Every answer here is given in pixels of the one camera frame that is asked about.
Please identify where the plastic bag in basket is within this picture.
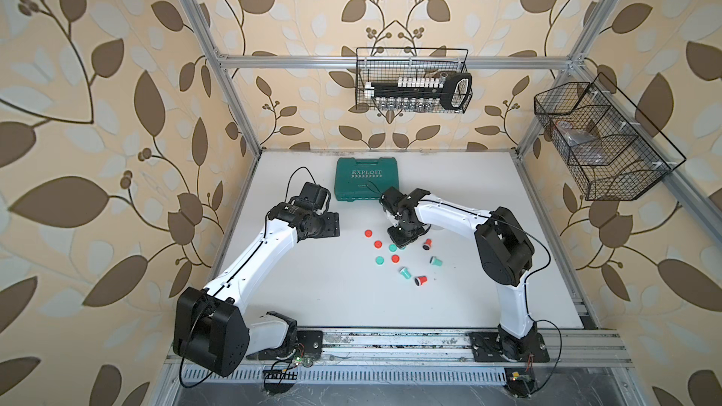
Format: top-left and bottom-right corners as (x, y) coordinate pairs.
(557, 120), (607, 165)

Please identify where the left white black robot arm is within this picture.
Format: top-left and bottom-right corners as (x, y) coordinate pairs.
(172, 203), (340, 376)

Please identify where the green plastic tool case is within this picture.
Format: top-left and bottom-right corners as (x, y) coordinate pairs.
(334, 157), (400, 202)

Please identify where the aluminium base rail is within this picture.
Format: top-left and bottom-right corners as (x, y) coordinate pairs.
(165, 328), (633, 387)

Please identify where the right black wire basket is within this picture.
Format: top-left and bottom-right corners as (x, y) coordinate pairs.
(534, 73), (686, 201)

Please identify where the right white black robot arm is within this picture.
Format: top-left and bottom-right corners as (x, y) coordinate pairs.
(379, 187), (550, 363)

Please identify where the black white tool in basket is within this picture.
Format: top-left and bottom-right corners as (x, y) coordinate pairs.
(361, 71), (473, 113)

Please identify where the centre black wire basket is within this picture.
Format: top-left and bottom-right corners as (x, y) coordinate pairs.
(355, 46), (473, 115)

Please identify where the black wire basket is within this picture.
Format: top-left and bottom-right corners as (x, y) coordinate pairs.
(355, 46), (473, 115)
(534, 73), (686, 201)

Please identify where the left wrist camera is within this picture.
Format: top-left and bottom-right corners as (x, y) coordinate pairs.
(293, 182), (330, 214)

